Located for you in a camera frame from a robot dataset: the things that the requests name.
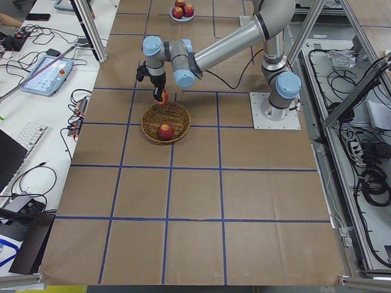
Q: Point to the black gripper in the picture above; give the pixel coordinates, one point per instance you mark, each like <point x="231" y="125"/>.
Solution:
<point x="157" y="81"/>

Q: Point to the red yellow apple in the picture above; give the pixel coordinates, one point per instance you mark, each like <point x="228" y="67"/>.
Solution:
<point x="162" y="100"/>

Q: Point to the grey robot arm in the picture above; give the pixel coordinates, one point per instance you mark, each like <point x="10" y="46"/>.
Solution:
<point x="266" y="25"/>

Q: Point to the woven wicker basket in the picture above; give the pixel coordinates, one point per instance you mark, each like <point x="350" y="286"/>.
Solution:
<point x="173" y="114"/>

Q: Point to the dark red apple in basket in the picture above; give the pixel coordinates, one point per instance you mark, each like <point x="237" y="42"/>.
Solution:
<point x="165" y="131"/>

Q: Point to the light blue plate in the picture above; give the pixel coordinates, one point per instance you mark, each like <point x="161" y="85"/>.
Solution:
<point x="184" y="19"/>

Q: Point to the red apple on plate side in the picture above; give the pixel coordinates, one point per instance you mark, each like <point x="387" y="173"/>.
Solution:
<point x="177" y="12"/>

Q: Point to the red apple on plate front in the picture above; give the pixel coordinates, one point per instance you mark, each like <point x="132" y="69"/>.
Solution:
<point x="188" y="10"/>

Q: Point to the red apple on plate rear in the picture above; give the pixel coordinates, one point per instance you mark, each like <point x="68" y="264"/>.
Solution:
<point x="180" y="3"/>

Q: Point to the teach pendant tablet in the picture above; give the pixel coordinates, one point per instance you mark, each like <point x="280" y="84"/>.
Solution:
<point x="48" y="82"/>

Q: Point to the white keyboard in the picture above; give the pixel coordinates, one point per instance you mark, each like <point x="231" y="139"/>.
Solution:
<point x="31" y="135"/>

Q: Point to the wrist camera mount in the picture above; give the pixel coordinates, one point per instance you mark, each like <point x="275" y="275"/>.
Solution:
<point x="142" y="72"/>

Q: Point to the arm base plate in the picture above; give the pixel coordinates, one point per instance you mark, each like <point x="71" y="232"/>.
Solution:
<point x="245" y="21"/>
<point x="266" y="117"/>

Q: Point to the aluminium frame post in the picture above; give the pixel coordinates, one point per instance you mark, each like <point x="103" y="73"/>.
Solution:
<point x="84" y="16"/>

